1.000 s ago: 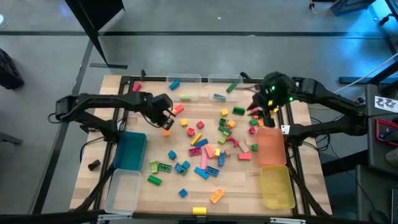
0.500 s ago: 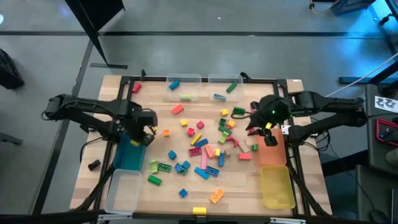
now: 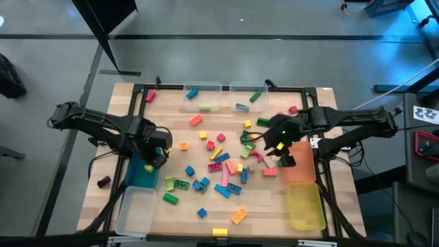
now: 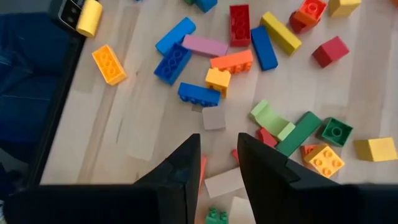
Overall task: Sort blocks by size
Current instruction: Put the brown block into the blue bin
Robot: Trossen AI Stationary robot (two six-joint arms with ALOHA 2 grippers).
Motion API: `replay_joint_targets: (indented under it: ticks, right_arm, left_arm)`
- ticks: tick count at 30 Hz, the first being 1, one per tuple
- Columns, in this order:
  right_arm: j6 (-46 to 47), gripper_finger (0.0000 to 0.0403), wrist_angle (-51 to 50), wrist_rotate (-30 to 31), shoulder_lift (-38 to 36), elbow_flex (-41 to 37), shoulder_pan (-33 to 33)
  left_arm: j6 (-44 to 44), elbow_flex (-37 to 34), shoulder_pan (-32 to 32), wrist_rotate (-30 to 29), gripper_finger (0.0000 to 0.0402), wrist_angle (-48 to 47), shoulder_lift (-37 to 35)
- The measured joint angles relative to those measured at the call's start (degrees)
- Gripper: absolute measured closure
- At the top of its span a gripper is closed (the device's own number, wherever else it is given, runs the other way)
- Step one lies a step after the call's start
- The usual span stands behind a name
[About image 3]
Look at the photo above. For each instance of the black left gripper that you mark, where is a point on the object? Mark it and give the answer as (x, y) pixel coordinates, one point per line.
(159, 137)

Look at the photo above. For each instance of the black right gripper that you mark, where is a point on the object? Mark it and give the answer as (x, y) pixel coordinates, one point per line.
(284, 132)

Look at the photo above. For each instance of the small green lego brick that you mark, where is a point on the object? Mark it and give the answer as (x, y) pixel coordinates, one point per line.
(279, 163)
(245, 134)

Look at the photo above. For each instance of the red wooden block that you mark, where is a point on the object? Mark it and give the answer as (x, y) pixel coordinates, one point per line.
(150, 96)
(270, 172)

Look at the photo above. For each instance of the red arch block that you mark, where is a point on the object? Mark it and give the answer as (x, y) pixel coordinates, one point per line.
(256, 155)

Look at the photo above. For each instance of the long green wooden block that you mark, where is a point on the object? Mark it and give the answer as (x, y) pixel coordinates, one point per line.
(255, 96)
(251, 145)

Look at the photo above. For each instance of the light green arch block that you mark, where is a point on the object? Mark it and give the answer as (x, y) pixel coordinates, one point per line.
(169, 183)
(246, 151)

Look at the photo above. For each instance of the long green lego brick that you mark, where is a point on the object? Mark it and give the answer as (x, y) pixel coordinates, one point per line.
(263, 122)
(203, 190)
(181, 185)

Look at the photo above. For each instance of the green wooden cylinder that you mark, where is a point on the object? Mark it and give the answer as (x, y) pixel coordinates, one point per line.
(170, 198)

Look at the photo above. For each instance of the small blue lego brick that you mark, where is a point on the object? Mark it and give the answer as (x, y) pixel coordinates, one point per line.
(205, 181)
(243, 175)
(197, 185)
(202, 212)

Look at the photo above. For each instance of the small yellow lego brick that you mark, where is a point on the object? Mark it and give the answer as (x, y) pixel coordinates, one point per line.
(247, 123)
(203, 135)

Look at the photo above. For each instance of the salmon wooden block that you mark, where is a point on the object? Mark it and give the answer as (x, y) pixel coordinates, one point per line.
(230, 166)

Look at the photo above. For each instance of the long red lego brick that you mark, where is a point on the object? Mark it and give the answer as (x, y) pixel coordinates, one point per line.
(195, 120)

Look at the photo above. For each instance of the long blue lego brick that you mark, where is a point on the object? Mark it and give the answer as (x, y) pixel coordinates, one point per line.
(234, 188)

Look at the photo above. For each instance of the small crimson lego brick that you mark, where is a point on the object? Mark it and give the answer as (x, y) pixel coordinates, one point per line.
(210, 145)

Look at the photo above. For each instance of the long blue wooden block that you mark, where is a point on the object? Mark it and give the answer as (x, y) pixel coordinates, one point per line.
(222, 157)
(222, 190)

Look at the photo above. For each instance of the long magenta lego brick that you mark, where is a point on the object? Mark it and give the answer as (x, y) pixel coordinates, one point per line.
(215, 167)

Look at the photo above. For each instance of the long pink wooden block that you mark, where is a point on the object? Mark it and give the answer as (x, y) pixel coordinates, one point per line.
(224, 177)

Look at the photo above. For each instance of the long yellow wooden block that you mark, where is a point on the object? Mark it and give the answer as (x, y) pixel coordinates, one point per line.
(216, 153)

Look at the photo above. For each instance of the long orange lego brick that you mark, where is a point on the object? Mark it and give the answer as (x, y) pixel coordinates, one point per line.
(239, 216)

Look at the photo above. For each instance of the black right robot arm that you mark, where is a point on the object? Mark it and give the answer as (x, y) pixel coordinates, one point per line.
(360, 118)

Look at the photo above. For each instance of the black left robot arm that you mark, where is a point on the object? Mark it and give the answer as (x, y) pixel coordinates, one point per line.
(103, 120)

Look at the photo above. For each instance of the orange plastic bin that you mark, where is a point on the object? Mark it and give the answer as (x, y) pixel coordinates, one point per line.
(302, 168)

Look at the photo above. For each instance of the teal plastic bin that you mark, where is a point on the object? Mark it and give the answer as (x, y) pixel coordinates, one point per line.
(137, 176)

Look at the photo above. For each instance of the small orange cube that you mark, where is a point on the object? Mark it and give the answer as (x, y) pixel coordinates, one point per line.
(183, 146)

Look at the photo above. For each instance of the white power strip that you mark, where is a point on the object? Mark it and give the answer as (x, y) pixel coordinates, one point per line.
(315, 142)

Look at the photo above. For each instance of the small red lego brick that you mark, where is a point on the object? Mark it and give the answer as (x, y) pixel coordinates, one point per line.
(292, 109)
(221, 137)

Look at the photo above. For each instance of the yellow plastic bin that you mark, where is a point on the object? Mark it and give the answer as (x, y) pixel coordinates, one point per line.
(305, 206)

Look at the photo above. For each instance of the clear plastic bin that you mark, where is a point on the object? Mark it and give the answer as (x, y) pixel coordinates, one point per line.
(135, 212)
(240, 94)
(212, 99)

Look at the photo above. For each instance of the small black cylinder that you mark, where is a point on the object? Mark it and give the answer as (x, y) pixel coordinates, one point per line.
(104, 182)

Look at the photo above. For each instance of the teal wooden block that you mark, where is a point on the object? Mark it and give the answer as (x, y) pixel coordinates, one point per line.
(242, 107)

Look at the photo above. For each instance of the light green wooden block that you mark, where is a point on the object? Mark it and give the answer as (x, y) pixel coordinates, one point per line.
(205, 107)

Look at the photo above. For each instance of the blue wooden cylinder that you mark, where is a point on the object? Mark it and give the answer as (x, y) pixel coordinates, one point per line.
(192, 93)

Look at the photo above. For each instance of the black floor beam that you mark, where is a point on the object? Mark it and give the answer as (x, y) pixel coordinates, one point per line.
(387, 88)

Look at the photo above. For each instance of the black side desk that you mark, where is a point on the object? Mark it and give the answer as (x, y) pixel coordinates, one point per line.
(411, 164)

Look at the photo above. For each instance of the red framed device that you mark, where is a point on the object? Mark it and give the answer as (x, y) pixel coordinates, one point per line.
(416, 144)

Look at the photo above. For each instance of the grey furniture foot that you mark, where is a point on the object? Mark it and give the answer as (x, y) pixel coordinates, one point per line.
(10, 152)

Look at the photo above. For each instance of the printed paper sheet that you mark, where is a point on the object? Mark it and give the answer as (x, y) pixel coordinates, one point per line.
(425, 115)

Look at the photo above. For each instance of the black computer mouse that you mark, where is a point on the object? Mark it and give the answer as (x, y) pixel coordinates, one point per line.
(418, 239)

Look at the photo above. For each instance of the black bag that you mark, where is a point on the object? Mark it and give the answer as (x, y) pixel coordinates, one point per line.
(10, 79)

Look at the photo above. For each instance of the blue box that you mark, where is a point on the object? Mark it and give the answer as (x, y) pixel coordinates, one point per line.
(387, 7)

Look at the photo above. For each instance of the grey metal bracket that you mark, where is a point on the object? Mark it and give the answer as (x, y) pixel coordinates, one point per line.
(317, 243)
(127, 240)

